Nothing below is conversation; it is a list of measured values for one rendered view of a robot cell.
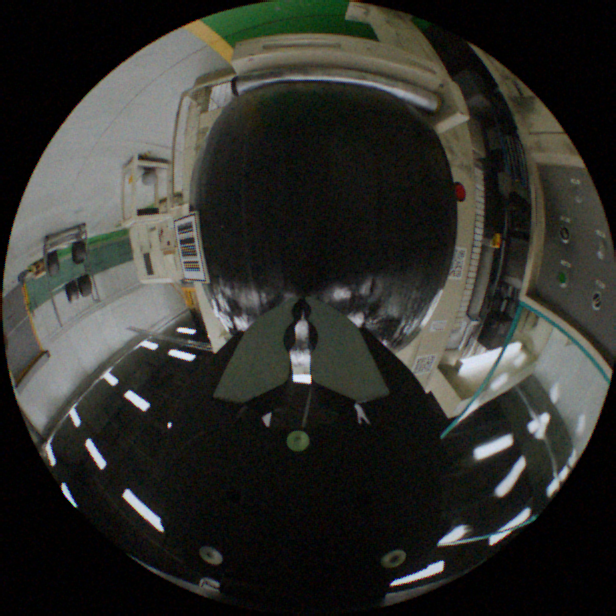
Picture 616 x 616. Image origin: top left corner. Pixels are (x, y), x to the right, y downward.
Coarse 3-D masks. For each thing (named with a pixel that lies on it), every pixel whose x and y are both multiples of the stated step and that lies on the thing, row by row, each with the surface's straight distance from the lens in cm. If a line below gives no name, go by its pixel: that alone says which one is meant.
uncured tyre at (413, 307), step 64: (256, 128) 16; (320, 128) 16; (384, 128) 18; (192, 192) 19; (256, 192) 13; (320, 192) 13; (384, 192) 14; (448, 192) 18; (256, 256) 13; (320, 256) 13; (384, 256) 14; (448, 256) 18; (384, 320) 17
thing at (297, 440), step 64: (192, 448) 6; (256, 448) 5; (320, 448) 5; (384, 448) 5; (192, 512) 6; (256, 512) 5; (320, 512) 5; (384, 512) 5; (256, 576) 6; (320, 576) 6; (384, 576) 6
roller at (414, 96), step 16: (240, 80) 37; (256, 80) 36; (272, 80) 36; (288, 80) 36; (304, 80) 36; (320, 80) 36; (336, 80) 36; (352, 80) 36; (368, 80) 37; (384, 80) 38; (400, 96) 39; (416, 96) 40; (432, 96) 42; (432, 112) 44
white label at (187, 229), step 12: (192, 216) 16; (180, 228) 18; (192, 228) 16; (180, 240) 18; (192, 240) 16; (180, 252) 19; (192, 252) 17; (192, 264) 17; (204, 264) 16; (192, 276) 18; (204, 276) 16
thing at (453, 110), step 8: (448, 80) 44; (440, 88) 45; (448, 88) 43; (456, 88) 44; (440, 96) 43; (448, 96) 42; (456, 96) 41; (440, 104) 42; (448, 104) 41; (456, 104) 40; (464, 104) 41; (424, 112) 47; (440, 112) 42; (448, 112) 41; (456, 112) 39; (464, 112) 40; (432, 120) 44; (440, 120) 42; (448, 120) 41; (456, 120) 41; (464, 120) 40; (440, 128) 43; (448, 128) 43
